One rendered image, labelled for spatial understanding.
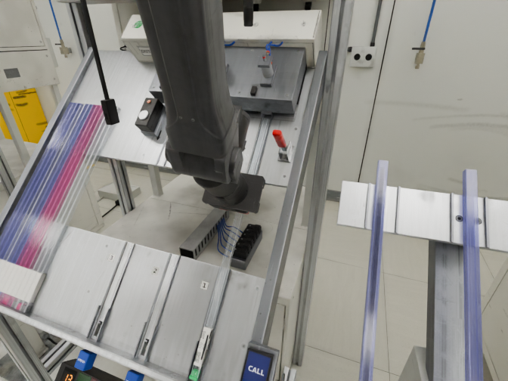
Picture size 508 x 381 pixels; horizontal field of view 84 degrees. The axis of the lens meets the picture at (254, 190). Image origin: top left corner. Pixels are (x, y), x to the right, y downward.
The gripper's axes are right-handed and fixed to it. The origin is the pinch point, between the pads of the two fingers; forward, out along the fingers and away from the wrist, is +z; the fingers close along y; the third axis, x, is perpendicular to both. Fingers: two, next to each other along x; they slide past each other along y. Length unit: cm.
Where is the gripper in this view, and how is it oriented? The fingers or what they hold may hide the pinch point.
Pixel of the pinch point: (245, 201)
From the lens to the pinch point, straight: 57.5
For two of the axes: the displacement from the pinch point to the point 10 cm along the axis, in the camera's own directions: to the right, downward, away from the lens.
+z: 2.2, 2.8, 9.4
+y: -9.5, -1.7, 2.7
